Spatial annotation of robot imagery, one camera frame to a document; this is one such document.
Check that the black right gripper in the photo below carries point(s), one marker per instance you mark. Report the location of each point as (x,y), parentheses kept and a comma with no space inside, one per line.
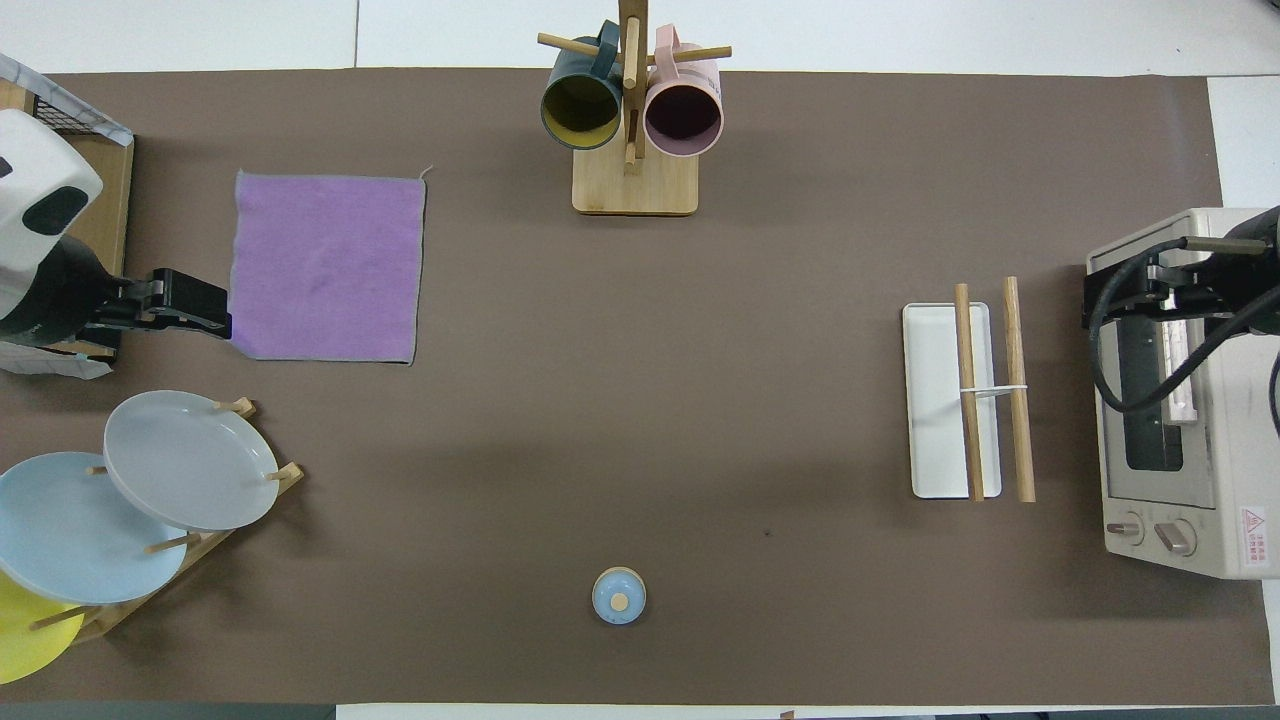
(1215,280)

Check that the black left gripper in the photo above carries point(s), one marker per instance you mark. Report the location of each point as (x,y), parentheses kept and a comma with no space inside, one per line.
(125,305)

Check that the purple grey towel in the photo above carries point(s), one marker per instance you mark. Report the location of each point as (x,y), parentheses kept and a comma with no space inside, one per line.
(325,265)

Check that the wooden towel rack white base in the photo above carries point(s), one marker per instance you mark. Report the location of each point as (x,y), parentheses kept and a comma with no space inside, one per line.
(940,400)

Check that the wooden plate rack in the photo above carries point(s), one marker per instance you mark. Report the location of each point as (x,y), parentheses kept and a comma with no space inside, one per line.
(215,545)

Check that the wooden shelf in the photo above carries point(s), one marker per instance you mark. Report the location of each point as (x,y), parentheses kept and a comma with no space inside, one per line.
(110,200)

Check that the grey plate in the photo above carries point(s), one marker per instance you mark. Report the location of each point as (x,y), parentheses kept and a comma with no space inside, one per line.
(190,460)

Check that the beige toaster oven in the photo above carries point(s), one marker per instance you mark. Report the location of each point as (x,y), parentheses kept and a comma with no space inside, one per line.
(1230,470)

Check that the light blue plate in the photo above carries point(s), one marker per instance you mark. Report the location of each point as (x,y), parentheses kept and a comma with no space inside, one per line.
(70,530)

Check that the yellow plate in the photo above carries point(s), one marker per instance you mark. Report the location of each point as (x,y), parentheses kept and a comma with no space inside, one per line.
(25,640)

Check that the dark teal mug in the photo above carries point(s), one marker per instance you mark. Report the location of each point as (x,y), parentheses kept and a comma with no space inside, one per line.
(580,105)

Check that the brown table mat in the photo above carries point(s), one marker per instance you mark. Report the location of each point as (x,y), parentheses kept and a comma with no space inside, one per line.
(640,400)

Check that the wooden mug tree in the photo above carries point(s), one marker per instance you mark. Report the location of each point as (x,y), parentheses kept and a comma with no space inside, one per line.
(635,185)

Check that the pink mug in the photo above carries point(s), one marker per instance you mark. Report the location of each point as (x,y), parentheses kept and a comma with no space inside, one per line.
(683,115)

